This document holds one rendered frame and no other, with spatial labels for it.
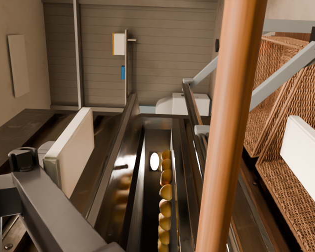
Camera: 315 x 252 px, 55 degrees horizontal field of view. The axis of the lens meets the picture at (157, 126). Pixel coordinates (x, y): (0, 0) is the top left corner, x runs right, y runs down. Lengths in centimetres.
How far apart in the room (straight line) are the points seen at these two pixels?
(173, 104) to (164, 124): 563
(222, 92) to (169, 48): 772
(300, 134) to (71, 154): 13
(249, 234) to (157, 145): 106
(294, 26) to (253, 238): 70
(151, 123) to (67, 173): 170
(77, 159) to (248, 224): 87
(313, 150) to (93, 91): 821
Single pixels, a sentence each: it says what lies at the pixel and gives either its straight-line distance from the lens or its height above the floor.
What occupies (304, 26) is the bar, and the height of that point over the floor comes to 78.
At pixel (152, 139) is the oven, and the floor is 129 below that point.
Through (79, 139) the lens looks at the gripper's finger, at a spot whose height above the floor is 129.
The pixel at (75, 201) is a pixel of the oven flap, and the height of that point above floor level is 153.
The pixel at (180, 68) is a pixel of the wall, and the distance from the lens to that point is 803.
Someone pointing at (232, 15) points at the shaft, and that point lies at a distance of 23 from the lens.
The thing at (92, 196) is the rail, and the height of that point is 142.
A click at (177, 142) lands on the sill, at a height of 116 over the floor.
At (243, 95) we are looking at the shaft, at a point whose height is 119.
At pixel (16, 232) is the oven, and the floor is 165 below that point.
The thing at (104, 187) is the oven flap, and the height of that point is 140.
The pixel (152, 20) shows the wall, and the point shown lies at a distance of 794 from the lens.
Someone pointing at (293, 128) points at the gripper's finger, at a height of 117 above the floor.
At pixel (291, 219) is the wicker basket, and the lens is 105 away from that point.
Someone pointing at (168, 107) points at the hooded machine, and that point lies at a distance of 753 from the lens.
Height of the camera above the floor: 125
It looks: level
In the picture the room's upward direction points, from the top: 88 degrees counter-clockwise
